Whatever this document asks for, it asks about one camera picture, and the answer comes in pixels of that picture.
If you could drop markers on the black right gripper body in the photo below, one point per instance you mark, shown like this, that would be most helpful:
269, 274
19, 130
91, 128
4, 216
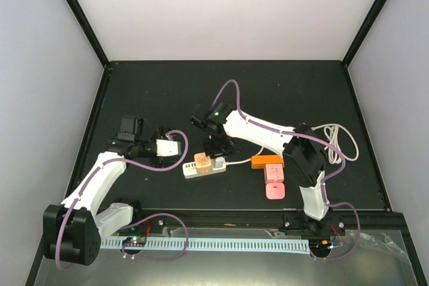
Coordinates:
219, 147

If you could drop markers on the white cube socket adapter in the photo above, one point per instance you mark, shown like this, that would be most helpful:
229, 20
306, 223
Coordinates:
273, 173

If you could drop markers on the white power strip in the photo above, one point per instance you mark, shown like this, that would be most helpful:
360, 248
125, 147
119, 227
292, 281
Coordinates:
190, 170

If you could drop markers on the circuit board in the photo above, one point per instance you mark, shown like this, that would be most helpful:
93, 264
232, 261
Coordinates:
134, 241
319, 245

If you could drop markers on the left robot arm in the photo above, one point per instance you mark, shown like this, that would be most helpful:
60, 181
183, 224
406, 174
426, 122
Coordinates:
74, 230

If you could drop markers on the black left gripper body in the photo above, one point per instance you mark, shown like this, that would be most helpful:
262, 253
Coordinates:
157, 162

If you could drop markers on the left circuit board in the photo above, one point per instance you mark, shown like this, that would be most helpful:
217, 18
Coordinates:
134, 241

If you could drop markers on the black right frame post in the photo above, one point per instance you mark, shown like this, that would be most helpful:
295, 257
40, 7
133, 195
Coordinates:
363, 31

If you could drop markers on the beige cube plug adapter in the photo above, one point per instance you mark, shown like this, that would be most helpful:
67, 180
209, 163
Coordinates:
203, 163

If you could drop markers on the right circuit board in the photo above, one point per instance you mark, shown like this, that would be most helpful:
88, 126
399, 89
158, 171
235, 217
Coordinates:
319, 245

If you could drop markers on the light blue slotted cable duct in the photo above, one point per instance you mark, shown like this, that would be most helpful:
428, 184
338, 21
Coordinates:
214, 244

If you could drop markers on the orange power strip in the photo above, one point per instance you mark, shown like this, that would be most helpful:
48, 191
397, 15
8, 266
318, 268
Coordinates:
260, 161

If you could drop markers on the black mounting rail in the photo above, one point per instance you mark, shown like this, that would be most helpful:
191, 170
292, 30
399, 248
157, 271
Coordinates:
291, 221

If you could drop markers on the black left frame post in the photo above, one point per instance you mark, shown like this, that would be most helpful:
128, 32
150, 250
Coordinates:
86, 27

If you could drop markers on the pink plug adapter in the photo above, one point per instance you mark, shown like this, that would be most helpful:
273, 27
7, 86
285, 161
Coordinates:
275, 190

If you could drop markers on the white usb wall charger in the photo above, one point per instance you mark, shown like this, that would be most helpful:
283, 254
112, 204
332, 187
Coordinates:
218, 163

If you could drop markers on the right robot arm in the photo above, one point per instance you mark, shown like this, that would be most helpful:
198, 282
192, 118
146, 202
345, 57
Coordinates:
301, 150

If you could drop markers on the black frame post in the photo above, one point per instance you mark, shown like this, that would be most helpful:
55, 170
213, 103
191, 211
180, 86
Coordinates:
363, 31
86, 27

